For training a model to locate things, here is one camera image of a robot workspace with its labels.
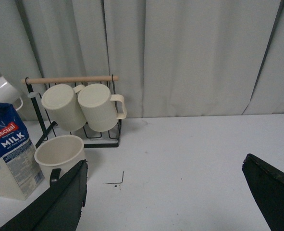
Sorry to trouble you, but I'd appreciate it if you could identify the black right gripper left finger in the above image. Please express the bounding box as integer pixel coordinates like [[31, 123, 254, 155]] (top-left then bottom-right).
[[0, 160, 88, 231]]

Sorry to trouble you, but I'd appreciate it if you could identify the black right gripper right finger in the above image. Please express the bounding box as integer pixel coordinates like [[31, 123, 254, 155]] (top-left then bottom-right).
[[242, 154, 284, 231]]

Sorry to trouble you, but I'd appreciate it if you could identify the cream smiley mug black handle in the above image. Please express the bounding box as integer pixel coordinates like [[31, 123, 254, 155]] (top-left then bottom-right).
[[34, 135, 86, 184]]

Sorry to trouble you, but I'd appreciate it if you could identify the blue white milk carton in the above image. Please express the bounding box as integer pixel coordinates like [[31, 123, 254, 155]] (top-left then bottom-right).
[[0, 103, 44, 200]]

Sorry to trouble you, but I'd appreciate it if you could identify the cream ribbed mug right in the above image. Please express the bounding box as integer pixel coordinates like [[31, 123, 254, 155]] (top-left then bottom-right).
[[74, 83, 127, 132]]

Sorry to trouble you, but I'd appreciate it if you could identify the cream ribbed mug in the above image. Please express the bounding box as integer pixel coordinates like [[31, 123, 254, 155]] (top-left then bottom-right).
[[41, 84, 86, 132], [74, 83, 127, 132]]

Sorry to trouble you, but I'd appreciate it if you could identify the cream ribbed mug left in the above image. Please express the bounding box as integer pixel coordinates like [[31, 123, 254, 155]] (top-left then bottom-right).
[[41, 84, 86, 132]]

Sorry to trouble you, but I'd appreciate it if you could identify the white mug on tree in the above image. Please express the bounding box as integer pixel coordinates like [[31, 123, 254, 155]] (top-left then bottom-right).
[[0, 77, 24, 111]]

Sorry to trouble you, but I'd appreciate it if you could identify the grey curtain backdrop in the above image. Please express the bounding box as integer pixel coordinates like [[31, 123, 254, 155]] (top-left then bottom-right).
[[0, 0, 284, 117]]

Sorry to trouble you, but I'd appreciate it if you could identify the black wire mug rack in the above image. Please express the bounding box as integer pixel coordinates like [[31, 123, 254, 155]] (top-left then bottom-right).
[[21, 75, 122, 149]]

